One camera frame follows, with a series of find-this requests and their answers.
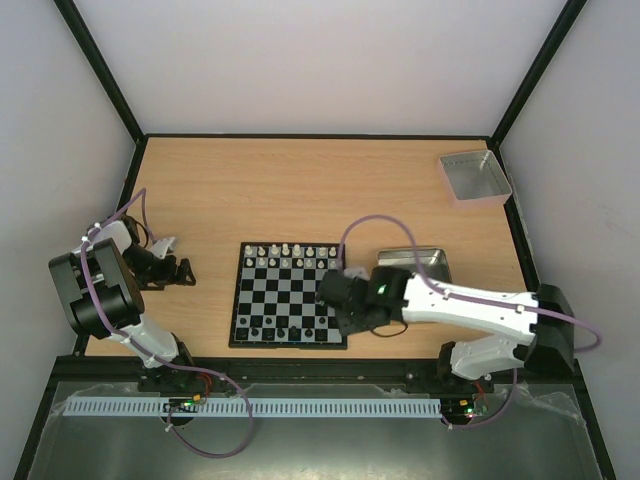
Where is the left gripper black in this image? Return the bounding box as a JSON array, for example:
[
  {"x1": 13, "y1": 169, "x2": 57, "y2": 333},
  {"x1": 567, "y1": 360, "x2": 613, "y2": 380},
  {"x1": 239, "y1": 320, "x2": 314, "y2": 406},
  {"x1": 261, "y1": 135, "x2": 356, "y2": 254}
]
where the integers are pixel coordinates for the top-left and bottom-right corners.
[{"x1": 122, "y1": 245, "x2": 195, "y2": 291}]

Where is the folding chess board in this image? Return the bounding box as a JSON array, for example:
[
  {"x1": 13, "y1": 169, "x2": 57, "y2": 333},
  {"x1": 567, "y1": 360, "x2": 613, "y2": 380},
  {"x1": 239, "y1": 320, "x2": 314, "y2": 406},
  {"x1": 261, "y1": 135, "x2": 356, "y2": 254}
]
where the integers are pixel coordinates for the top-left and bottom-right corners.
[{"x1": 228, "y1": 242, "x2": 348, "y2": 350}]

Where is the gold tin with chess pieces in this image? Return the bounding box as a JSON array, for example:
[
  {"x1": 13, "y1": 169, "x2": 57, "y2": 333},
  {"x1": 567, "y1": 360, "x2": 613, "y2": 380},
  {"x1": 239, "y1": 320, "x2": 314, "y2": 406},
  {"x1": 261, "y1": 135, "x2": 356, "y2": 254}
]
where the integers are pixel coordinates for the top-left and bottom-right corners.
[{"x1": 377, "y1": 247, "x2": 452, "y2": 283}]

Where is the black rook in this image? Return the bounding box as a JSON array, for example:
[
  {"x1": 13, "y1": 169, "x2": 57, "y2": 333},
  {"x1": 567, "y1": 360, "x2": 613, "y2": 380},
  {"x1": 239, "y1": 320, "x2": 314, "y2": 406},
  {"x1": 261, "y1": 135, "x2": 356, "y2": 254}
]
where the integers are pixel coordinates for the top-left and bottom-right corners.
[{"x1": 236, "y1": 328, "x2": 249, "y2": 340}]

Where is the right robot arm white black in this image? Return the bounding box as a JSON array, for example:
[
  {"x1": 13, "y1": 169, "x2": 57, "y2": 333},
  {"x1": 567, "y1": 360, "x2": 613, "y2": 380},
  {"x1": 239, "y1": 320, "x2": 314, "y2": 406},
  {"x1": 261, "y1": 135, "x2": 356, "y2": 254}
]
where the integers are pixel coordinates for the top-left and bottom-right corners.
[{"x1": 316, "y1": 266, "x2": 575, "y2": 392}]

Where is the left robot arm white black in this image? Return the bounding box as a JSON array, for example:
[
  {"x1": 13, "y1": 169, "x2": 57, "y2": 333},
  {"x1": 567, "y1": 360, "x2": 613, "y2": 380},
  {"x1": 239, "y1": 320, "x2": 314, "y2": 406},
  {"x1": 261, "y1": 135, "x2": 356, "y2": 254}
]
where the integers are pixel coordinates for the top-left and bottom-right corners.
[{"x1": 48, "y1": 215, "x2": 196, "y2": 385}]

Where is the empty silver tin lid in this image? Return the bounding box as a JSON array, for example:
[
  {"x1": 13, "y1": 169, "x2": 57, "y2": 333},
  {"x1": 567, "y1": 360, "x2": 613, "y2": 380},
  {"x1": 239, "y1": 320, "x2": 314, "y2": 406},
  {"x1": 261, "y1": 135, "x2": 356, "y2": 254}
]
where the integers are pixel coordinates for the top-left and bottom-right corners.
[{"x1": 437, "y1": 150, "x2": 513, "y2": 208}]

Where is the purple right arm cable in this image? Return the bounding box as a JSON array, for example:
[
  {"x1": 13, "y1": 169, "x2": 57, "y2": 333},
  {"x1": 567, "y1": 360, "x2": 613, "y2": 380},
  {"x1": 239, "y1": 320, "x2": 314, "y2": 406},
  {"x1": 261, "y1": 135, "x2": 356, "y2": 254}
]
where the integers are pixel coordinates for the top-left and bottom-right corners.
[{"x1": 337, "y1": 214, "x2": 601, "y2": 431}]

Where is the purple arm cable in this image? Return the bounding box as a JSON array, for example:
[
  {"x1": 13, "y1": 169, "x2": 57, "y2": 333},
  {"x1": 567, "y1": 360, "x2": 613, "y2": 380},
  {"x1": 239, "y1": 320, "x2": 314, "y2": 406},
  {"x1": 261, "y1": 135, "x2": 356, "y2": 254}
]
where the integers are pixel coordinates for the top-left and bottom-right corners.
[
  {"x1": 337, "y1": 214, "x2": 601, "y2": 431},
  {"x1": 79, "y1": 187, "x2": 255, "y2": 459}
]

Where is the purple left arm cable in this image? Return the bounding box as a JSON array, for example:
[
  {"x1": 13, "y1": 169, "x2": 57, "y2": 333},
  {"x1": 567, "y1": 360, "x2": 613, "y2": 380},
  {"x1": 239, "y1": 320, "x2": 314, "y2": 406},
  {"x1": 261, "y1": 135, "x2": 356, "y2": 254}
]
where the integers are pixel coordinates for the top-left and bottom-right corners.
[{"x1": 79, "y1": 187, "x2": 255, "y2": 459}]

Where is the black aluminium frame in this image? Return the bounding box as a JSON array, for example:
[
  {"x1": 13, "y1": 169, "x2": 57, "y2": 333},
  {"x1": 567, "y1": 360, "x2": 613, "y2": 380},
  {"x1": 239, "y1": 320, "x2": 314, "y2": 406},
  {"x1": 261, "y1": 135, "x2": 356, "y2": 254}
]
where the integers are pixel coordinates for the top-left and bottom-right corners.
[{"x1": 15, "y1": 0, "x2": 615, "y2": 479}]

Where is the light blue slotted cable duct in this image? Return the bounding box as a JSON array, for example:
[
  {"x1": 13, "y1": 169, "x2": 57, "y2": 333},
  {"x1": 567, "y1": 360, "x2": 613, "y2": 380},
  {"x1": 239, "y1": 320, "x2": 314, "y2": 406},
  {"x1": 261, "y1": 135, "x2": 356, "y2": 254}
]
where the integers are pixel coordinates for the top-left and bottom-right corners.
[{"x1": 62, "y1": 397, "x2": 441, "y2": 419}]

